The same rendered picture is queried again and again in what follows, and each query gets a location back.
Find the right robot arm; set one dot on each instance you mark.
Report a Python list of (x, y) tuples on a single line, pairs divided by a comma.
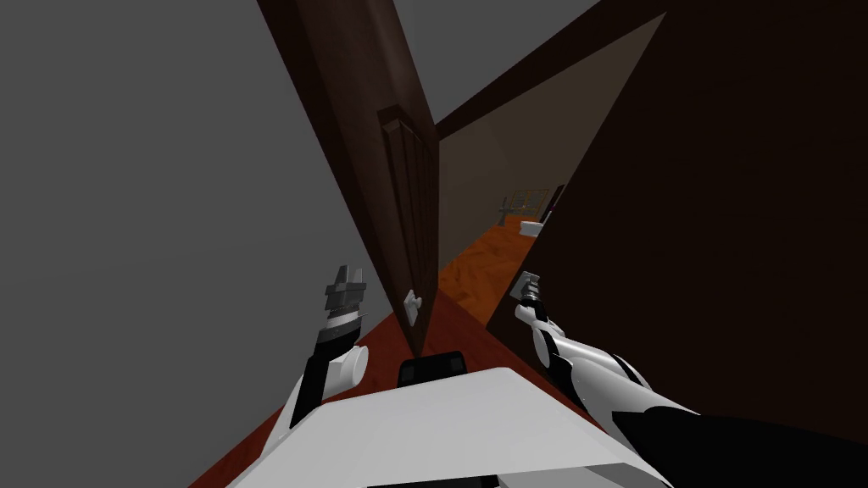
[(651, 413)]

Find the dark brown door leaf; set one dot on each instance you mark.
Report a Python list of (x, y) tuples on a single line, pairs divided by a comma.
[(366, 135)]

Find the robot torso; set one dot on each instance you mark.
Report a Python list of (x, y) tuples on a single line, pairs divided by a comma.
[(468, 434)]

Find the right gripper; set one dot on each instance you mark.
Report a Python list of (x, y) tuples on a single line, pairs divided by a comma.
[(526, 285)]

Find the window with pale grid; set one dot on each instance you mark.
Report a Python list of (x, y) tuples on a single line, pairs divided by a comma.
[(529, 203)]

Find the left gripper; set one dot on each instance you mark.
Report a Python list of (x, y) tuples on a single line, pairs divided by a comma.
[(346, 298)]

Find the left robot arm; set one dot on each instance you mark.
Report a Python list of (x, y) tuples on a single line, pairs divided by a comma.
[(324, 379)]

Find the white box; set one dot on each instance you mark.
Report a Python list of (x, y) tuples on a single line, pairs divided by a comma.
[(531, 227)]

